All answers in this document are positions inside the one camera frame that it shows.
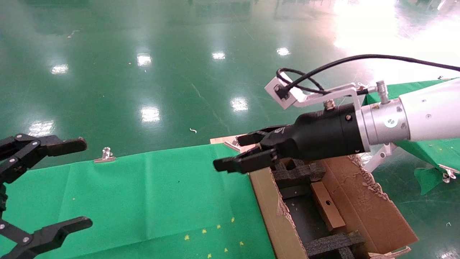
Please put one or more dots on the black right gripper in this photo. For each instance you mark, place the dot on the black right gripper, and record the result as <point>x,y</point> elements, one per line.
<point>323,136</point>

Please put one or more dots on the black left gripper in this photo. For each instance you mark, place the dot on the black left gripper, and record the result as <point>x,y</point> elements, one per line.
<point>3,198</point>

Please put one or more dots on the small brown cardboard box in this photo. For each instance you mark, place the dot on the small brown cardboard box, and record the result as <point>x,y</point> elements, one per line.
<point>329,212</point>

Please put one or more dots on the large open brown carton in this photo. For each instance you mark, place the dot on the large open brown carton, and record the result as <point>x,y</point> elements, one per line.
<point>363,205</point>

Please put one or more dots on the black notched foam insert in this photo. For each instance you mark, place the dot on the black notched foam insert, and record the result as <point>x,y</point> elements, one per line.
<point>298,172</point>

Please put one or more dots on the large green tablecloth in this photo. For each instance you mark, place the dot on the large green tablecloth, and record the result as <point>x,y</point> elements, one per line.
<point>125,198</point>

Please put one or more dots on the black foam bar insert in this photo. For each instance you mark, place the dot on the black foam bar insert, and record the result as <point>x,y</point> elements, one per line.
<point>334,244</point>

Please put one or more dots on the green tablecloth with hanging corner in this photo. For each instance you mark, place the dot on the green tablecloth with hanging corner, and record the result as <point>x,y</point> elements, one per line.
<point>431,153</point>

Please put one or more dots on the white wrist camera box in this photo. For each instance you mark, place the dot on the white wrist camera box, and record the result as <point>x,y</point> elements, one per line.
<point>284,96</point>

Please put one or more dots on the silver camera mount bracket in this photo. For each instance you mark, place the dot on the silver camera mount bracket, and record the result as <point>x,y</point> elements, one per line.
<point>334,94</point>

